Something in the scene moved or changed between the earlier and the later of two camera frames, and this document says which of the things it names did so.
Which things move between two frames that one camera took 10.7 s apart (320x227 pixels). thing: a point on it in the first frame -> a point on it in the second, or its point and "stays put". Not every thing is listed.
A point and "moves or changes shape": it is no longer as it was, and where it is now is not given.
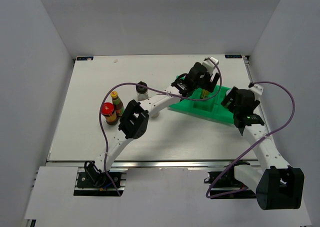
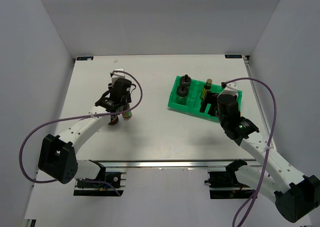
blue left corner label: (85, 58) stays put
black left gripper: (210, 85) -> (128, 98)
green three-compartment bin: (210, 109) stays put
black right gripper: (230, 96) -> (204, 102)
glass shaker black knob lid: (141, 92) moves or changes shape
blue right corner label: (233, 56) stays put
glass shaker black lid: (155, 115) moves or changes shape
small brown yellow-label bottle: (204, 94) stays put
